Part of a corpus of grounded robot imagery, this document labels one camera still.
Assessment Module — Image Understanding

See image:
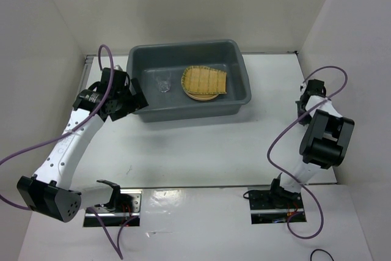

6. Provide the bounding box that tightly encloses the clear plastic cup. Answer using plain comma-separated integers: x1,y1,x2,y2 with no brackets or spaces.
154,73,171,93

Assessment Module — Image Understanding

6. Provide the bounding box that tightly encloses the yellow bear plate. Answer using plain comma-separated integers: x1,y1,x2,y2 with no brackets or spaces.
185,91,219,101

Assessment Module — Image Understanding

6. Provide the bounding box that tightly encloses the woven bamboo tray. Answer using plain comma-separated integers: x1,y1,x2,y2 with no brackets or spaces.
181,65,227,95

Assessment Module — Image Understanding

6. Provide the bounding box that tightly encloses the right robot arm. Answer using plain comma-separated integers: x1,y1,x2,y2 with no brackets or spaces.
268,79,355,208

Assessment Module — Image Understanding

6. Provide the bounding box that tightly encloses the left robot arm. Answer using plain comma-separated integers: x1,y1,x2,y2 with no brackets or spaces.
16,68,148,222

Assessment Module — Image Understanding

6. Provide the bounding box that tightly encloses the grey plastic bin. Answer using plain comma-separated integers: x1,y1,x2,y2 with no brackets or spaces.
125,39,252,123

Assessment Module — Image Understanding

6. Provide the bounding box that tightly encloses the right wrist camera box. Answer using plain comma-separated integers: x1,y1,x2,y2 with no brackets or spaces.
300,82,307,95

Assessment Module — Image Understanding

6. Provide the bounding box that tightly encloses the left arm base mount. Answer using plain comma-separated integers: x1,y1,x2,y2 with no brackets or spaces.
92,189,142,227

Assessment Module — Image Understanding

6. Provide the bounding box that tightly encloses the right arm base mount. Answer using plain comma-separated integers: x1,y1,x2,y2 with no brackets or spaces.
243,188,307,224

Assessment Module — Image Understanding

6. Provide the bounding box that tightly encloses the black cable loop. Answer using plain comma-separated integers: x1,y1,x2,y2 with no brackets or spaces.
310,249,334,261

